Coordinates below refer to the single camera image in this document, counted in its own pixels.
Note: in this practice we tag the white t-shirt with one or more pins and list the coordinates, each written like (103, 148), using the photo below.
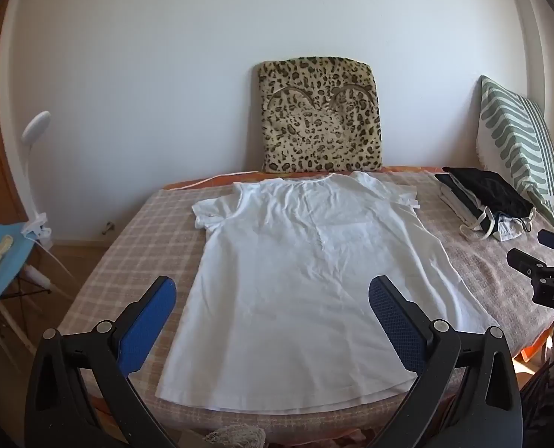
(305, 289)

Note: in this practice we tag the white folded garment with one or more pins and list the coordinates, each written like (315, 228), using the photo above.
(456, 203)

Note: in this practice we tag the beige plaid blanket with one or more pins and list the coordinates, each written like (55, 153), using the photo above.
(132, 242)

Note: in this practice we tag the green striped pillow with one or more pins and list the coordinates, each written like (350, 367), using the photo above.
(515, 140)

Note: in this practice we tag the white knitted cloth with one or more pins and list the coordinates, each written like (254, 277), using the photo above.
(235, 435)

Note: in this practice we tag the black folded garment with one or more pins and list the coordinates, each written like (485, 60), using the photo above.
(487, 191)

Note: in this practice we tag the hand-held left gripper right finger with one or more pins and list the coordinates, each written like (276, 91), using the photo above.
(393, 317)

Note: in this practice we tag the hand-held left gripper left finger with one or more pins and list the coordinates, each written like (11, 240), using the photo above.
(148, 326)

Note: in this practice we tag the leopard print cushion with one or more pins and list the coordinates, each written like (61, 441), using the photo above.
(319, 116)

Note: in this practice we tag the small grey white garment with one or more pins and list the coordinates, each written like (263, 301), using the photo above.
(510, 231)

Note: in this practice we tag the orange floral bed sheet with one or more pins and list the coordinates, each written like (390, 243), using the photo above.
(221, 178)

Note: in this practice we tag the white clip lamp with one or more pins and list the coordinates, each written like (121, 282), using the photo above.
(36, 126)

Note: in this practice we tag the light blue chair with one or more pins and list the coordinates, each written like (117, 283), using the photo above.
(6, 266)

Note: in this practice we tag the small wall door stopper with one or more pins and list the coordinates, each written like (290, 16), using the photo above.
(107, 227)

